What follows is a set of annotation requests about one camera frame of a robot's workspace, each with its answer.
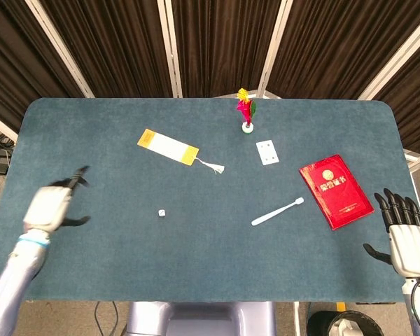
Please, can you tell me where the white toothbrush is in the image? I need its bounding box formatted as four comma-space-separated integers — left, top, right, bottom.
251, 197, 305, 227

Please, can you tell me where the black trash bin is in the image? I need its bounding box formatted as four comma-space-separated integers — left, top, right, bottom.
307, 309, 382, 336

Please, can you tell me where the dark brown pleated curtain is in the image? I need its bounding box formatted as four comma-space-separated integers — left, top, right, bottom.
169, 0, 284, 99
269, 0, 420, 101
38, 0, 172, 99
374, 31, 420, 155
0, 0, 87, 134

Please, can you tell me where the blue felt table mat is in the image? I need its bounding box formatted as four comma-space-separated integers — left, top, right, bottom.
0, 97, 407, 304

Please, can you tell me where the yellow white tasselled bookmark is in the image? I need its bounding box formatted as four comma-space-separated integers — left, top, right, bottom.
136, 128, 225, 175

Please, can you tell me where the grey robot torso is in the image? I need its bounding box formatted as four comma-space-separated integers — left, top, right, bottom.
125, 301, 276, 336

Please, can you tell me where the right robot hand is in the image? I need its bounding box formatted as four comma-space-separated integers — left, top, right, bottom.
363, 188, 420, 279

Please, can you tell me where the white playing card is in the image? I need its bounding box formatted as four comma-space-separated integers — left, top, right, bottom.
255, 139, 279, 166

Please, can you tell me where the black floor cable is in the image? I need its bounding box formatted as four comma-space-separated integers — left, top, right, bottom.
93, 301, 120, 336

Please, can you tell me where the colourful feather shuttlecock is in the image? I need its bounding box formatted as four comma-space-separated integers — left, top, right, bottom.
236, 87, 258, 134

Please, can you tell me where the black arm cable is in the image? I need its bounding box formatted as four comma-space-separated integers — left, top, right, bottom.
409, 278, 420, 335

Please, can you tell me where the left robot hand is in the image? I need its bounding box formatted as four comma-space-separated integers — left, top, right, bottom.
22, 165, 91, 235

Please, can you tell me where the red certificate booklet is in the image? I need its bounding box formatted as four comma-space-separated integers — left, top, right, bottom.
298, 154, 375, 231

